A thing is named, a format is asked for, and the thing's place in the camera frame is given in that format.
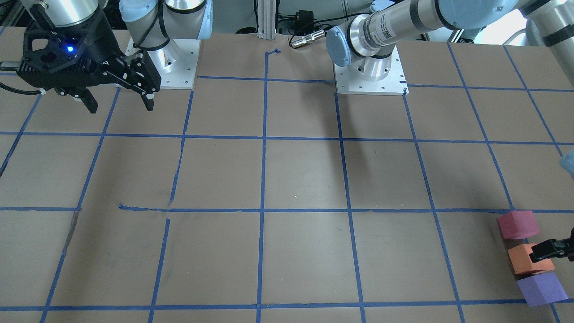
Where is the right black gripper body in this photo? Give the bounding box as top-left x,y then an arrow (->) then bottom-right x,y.
16,12 -> 128,89

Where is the silver cable connector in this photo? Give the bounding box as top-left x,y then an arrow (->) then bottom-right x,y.
289,29 -> 326,49

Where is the aluminium frame post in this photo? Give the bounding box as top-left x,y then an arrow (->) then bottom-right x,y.
254,0 -> 278,42

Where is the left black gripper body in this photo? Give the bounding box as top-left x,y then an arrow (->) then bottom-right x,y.
565,228 -> 574,262

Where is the purple foam cube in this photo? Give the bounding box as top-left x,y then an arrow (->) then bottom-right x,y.
517,272 -> 569,307

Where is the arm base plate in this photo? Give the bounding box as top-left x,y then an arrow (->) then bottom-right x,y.
148,39 -> 201,90
333,45 -> 409,96

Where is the orange foam cube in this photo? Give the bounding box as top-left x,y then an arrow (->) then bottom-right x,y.
508,243 -> 555,275

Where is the red foam cube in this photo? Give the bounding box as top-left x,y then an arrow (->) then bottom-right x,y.
497,210 -> 540,240

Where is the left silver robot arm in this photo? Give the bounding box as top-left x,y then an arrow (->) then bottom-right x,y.
327,0 -> 573,265

